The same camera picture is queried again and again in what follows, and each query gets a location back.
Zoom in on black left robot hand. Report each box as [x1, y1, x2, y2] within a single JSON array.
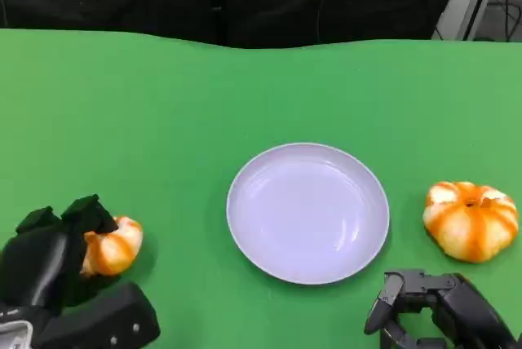
[[0, 193, 119, 317]]

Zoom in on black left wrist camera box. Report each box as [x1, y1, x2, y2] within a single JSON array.
[[30, 282, 161, 349]]

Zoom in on green table cloth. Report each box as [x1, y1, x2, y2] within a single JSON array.
[[0, 29, 522, 349]]

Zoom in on lilac plate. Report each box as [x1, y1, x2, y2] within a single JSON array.
[[226, 142, 391, 286]]

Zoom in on black floor cables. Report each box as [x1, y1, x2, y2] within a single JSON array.
[[487, 0, 522, 43]]

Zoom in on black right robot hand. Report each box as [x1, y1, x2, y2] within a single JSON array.
[[364, 269, 522, 349]]

